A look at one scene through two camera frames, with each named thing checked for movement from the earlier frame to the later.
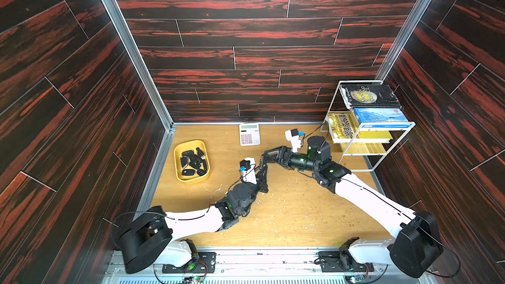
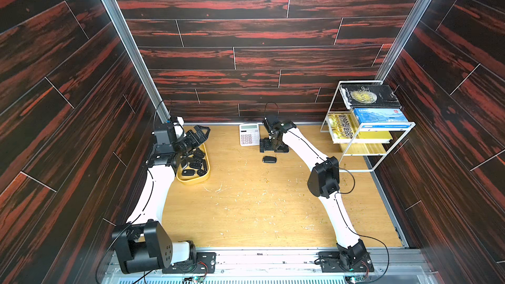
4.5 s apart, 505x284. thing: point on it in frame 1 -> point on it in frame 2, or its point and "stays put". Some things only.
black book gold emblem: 370,95 stays put
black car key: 187,172 stays put
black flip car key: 196,163 stays put
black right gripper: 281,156 -> 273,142
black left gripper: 260,182 -> 192,140
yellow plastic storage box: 189,146 stays put
